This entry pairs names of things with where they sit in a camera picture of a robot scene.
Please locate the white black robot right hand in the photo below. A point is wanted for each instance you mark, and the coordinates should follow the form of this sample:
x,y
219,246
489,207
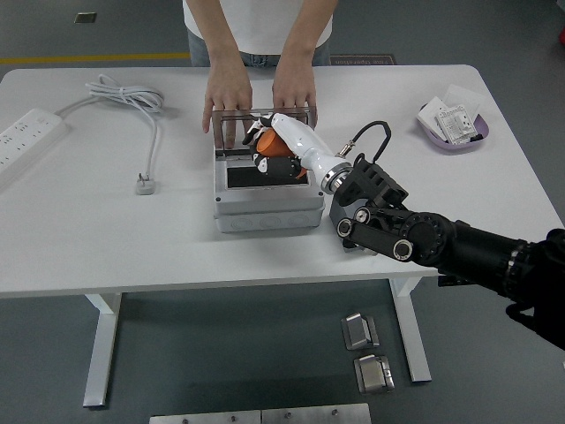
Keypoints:
x,y
304,141

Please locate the person's left hand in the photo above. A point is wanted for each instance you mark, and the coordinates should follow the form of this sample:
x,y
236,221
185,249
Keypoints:
x,y
293,88

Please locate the person's right hand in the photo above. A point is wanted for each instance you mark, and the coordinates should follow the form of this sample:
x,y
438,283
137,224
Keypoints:
x,y
227,90

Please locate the grey junction box with lid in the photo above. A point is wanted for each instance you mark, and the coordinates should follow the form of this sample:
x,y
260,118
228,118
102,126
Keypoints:
x,y
265,212

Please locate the person's left forearm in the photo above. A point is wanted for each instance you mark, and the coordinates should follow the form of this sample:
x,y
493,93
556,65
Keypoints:
x,y
304,35

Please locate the person's right forearm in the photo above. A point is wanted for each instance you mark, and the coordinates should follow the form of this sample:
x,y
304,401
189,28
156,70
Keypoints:
x,y
216,35

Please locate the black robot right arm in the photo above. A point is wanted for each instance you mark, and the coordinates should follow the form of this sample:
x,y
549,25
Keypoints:
x,y
463,243

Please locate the person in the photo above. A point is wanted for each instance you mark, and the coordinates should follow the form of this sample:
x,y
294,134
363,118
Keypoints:
x,y
258,26

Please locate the dark floor sign mat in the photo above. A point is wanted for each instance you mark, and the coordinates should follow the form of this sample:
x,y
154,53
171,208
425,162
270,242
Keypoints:
x,y
364,60

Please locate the grey cube block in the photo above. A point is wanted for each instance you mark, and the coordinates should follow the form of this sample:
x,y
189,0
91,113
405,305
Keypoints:
x,y
336,214

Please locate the purple plastic tray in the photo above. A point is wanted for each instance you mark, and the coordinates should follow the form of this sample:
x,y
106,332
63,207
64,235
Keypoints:
x,y
454,149

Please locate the brass floor socket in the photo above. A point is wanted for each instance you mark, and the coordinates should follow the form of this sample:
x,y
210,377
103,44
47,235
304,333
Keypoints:
x,y
85,17

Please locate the white square cover plate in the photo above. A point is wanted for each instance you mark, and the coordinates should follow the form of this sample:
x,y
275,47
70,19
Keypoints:
x,y
463,94

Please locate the metal foot plate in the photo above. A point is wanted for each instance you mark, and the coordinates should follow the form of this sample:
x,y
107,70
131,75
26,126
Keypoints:
x,y
359,331
374,375

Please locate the white power strip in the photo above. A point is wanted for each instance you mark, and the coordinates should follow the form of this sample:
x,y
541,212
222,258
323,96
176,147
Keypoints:
x,y
24,137

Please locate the white table leg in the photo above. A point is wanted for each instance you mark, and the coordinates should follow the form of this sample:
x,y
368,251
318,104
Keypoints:
x,y
417,344
100,349

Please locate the white switch plate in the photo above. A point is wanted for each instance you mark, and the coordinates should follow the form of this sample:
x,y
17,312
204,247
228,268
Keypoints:
x,y
428,115

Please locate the packaged white wall socket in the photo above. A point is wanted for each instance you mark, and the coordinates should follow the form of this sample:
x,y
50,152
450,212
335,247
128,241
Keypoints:
x,y
457,126

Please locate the grey metal base plate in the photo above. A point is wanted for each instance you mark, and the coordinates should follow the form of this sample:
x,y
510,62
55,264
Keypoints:
x,y
203,419
315,415

